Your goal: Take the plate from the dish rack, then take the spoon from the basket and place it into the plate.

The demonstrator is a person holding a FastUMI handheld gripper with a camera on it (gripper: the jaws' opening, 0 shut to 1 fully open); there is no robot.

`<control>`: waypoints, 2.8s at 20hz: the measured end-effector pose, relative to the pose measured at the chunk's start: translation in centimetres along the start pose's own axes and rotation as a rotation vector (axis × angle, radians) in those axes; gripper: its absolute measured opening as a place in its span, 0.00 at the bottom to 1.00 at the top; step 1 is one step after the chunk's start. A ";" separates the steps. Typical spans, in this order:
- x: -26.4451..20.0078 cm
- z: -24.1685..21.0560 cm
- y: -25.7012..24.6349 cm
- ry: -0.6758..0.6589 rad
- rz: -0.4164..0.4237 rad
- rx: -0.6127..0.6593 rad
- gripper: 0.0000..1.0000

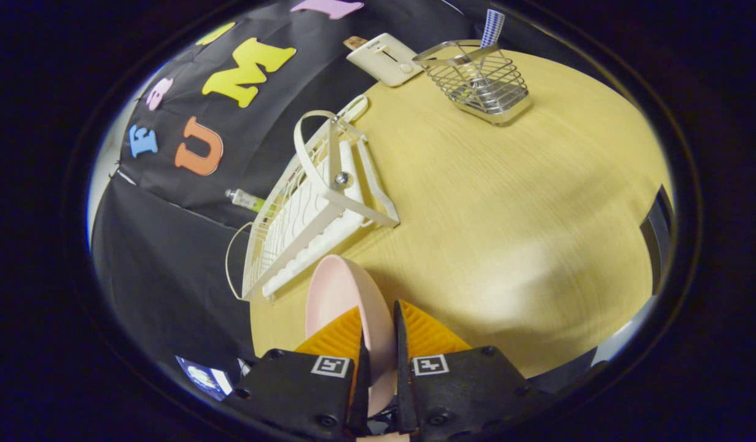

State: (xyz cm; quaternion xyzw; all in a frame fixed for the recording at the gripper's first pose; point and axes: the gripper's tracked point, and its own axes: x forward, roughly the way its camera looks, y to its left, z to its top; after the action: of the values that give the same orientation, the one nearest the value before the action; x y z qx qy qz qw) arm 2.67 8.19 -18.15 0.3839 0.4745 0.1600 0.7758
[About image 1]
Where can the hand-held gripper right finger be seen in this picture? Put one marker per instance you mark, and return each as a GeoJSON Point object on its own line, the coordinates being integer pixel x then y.
{"type": "Point", "coordinates": [457, 393]}

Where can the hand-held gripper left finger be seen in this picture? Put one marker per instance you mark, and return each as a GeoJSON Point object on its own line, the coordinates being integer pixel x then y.
{"type": "Point", "coordinates": [292, 393]}

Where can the pink plate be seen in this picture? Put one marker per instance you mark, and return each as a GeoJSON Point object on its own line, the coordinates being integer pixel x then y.
{"type": "Point", "coordinates": [341, 288]}

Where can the white dish rack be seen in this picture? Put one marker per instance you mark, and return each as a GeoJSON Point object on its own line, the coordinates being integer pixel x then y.
{"type": "Point", "coordinates": [304, 215]}

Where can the green liquid bottle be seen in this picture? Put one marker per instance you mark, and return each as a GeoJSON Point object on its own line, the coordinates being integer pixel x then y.
{"type": "Point", "coordinates": [245, 199]}

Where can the white toaster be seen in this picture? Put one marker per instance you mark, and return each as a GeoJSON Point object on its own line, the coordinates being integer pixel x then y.
{"type": "Point", "coordinates": [387, 61]}

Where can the brown toast slice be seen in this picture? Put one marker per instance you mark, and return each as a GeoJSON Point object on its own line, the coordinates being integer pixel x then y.
{"type": "Point", "coordinates": [355, 43]}

